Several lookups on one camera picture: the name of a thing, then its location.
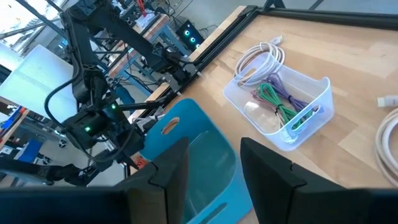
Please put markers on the black table frame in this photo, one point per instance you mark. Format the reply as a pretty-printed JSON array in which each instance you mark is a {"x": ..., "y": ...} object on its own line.
[{"x": 311, "y": 15}]

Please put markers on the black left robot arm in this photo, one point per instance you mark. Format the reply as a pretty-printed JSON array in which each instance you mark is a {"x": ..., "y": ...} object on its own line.
[{"x": 124, "y": 34}]

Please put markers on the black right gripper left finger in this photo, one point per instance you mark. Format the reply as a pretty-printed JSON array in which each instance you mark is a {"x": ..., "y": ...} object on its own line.
[{"x": 168, "y": 186}]

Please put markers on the wooden background table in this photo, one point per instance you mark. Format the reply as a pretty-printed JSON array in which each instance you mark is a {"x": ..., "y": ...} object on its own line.
[{"x": 155, "y": 25}]

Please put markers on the computer tower with lit fans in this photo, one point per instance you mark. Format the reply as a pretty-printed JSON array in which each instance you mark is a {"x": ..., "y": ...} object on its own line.
[{"x": 189, "y": 35}]

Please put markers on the clear plastic bin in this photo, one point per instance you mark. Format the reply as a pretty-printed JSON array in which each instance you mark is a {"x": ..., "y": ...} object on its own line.
[{"x": 320, "y": 109}]

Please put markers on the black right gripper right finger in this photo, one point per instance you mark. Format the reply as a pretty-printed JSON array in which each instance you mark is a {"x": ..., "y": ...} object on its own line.
[{"x": 273, "y": 193}]

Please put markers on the blue plastic bin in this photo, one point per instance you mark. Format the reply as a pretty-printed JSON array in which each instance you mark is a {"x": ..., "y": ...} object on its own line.
[{"x": 205, "y": 161}]

